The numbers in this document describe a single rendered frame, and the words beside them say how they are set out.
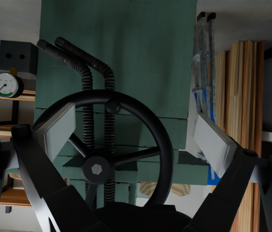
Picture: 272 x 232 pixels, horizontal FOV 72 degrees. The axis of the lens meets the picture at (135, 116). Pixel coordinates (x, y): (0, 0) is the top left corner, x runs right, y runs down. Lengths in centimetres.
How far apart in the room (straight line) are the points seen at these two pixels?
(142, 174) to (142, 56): 34
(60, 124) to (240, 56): 186
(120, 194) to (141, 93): 27
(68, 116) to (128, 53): 40
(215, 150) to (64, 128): 13
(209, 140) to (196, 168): 41
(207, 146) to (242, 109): 172
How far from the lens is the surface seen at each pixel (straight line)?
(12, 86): 56
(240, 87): 190
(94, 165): 35
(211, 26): 147
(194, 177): 59
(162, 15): 60
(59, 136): 17
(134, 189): 95
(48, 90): 58
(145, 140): 54
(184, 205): 345
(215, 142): 17
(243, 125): 187
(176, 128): 55
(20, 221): 388
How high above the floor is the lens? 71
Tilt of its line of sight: 1 degrees up
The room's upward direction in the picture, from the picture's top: 176 degrees counter-clockwise
